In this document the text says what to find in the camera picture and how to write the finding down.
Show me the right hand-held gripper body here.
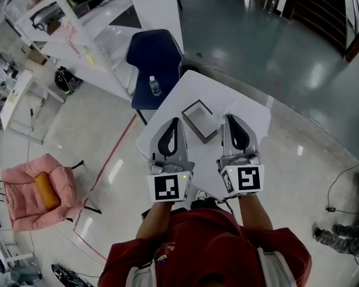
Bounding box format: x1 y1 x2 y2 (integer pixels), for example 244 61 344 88
215 154 265 199

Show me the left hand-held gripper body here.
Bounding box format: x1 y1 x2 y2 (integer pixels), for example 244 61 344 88
146 159 196 203

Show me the clear plastic item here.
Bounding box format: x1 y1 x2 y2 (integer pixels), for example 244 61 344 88
214 101 238 129

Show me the person's right forearm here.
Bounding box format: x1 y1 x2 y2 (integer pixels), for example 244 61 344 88
238 194 273 231

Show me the person's left forearm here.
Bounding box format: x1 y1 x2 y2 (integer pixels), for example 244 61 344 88
136 200 173 240

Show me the clear water bottle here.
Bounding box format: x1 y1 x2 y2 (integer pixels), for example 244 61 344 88
149 75 162 97

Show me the person's red shirt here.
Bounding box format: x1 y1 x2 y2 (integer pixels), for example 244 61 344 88
98 207 314 287

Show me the blue chair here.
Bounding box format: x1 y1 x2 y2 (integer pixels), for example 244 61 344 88
125 29 183 126

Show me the black backpack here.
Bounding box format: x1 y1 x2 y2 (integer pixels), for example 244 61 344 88
54 66 84 96

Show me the orange roll cushion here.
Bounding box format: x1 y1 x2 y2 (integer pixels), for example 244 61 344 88
34 173 62 211

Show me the black patterned bag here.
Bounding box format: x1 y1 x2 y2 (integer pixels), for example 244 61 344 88
50 263 94 287

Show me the white square pillar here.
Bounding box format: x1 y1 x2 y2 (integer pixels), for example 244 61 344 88
125 0 185 53

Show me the pink cushioned armchair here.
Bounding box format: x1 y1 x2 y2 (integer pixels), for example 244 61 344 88
1 153 102 233

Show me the white desk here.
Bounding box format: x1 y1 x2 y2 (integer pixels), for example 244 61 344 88
0 69 65 146

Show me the dark wooden staircase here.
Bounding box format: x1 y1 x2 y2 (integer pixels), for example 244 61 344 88
282 0 359 62

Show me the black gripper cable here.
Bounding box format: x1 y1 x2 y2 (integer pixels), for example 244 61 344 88
218 198 236 218

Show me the black floor cable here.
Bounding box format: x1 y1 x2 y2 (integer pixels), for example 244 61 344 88
325 157 359 214

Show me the grey shoulder strap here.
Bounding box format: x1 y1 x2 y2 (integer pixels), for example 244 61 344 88
255 246 297 287
125 260 156 287

